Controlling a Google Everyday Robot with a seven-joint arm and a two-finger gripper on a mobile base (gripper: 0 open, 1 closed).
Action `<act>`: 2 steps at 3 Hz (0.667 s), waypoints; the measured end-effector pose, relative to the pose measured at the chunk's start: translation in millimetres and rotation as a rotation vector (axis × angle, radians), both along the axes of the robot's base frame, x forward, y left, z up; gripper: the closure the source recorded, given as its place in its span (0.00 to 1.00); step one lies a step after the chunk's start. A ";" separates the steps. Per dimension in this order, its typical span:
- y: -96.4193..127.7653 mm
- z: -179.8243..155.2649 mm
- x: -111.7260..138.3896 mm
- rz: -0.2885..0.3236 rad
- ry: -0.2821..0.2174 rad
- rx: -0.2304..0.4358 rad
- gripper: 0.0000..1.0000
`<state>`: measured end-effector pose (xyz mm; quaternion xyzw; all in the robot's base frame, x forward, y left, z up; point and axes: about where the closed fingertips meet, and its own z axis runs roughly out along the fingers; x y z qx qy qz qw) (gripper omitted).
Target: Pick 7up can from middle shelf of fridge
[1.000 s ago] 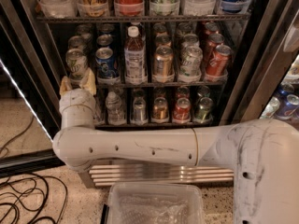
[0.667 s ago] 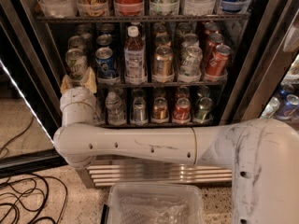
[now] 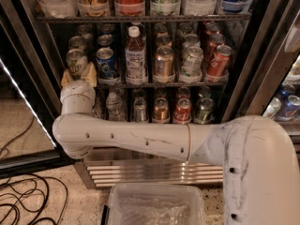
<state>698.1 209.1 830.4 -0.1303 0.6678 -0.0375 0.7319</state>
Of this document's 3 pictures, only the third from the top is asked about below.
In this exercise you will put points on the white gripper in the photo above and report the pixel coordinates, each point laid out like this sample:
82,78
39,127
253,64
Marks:
78,89

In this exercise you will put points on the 7up can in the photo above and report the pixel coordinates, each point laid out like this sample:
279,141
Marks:
77,62
77,42

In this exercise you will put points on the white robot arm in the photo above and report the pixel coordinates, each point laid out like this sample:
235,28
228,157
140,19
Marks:
261,179

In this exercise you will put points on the blue pepsi can front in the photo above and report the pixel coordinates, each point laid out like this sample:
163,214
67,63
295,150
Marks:
107,66

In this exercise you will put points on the water bottle bottom shelf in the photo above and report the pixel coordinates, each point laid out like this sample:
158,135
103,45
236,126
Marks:
114,105

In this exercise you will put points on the open fridge glass door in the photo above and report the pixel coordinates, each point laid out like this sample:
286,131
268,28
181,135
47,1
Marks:
31,70

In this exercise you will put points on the brown tea bottle middle shelf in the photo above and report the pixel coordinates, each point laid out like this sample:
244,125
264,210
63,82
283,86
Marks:
135,57

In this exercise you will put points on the silver can bottom shelf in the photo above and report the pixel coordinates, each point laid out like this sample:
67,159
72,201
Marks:
140,110

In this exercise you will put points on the gold can middle shelf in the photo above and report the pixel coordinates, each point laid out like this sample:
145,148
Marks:
163,65

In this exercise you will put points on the gold can shelf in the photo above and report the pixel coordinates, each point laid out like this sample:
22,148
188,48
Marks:
163,65
161,113

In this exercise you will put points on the gold can bottom shelf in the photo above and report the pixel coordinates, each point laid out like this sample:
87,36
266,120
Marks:
161,113

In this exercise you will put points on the red can top shelf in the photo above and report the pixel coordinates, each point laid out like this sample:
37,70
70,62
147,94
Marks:
130,7

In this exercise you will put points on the red can shelf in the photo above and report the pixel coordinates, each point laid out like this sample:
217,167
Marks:
130,7
182,112

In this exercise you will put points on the stainless fridge vent grille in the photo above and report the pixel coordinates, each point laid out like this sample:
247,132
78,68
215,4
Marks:
105,167

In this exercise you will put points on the red can bottom shelf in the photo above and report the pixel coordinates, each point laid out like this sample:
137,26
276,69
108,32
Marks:
182,112

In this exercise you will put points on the white green can middle shelf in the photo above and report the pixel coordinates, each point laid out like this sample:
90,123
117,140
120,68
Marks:
191,66

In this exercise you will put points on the green can bottom shelf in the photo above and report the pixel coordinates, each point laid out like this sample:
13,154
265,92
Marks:
203,114

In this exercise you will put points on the red coke can front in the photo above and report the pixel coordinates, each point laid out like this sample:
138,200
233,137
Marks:
216,68

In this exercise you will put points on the clear plastic bin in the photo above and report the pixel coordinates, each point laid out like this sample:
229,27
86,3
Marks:
155,204

